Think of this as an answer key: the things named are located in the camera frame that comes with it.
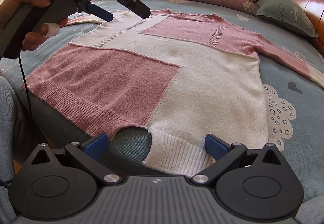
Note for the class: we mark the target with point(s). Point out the blue floral bed sheet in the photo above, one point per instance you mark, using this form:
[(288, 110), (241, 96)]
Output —
[(302, 147)]

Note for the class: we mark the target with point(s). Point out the grey-green flower pillow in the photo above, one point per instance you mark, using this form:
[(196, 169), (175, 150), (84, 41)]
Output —
[(288, 14)]

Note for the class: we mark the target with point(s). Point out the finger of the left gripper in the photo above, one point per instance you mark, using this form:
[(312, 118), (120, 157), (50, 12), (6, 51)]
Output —
[(99, 12), (137, 7)]

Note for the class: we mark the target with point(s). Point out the pink and cream sweater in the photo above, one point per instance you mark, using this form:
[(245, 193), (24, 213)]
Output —
[(180, 76)]

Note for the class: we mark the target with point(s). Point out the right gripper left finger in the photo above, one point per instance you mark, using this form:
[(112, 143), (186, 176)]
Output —
[(86, 156)]

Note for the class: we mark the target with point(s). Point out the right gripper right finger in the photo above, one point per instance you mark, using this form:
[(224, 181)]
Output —
[(226, 156)]

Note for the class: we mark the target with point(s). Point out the person's left hand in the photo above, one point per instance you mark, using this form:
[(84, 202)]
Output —
[(32, 40)]

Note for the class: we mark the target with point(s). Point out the grey trouser leg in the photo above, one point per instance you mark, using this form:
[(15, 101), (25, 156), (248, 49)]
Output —
[(12, 129)]

